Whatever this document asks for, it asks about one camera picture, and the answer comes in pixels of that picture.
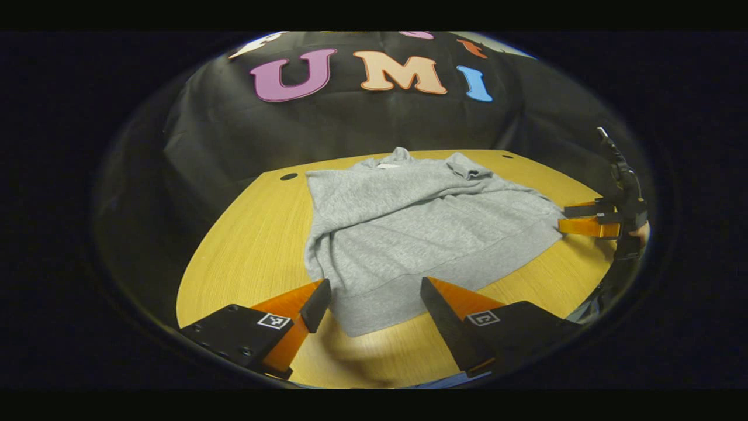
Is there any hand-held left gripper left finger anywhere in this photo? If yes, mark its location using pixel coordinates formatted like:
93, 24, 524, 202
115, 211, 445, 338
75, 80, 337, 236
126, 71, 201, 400
178, 278, 332, 379

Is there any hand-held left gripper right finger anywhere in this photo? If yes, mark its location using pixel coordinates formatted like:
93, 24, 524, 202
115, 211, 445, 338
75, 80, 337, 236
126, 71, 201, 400
420, 277, 585, 378

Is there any grey sweatshirt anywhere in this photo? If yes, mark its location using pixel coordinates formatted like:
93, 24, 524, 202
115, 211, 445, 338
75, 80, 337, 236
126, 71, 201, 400
304, 147, 565, 338

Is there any black backdrop cloth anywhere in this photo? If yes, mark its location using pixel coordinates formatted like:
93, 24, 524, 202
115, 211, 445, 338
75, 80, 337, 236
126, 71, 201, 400
93, 32, 649, 328

